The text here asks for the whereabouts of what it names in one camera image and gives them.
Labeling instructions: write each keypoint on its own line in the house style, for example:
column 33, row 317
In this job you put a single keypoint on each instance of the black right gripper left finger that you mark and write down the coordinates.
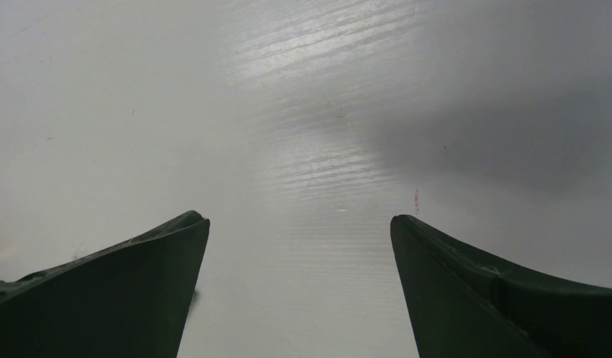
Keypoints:
column 129, row 300

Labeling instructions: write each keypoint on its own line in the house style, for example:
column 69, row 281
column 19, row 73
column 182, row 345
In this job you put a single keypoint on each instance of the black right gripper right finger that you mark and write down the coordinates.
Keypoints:
column 466, row 302

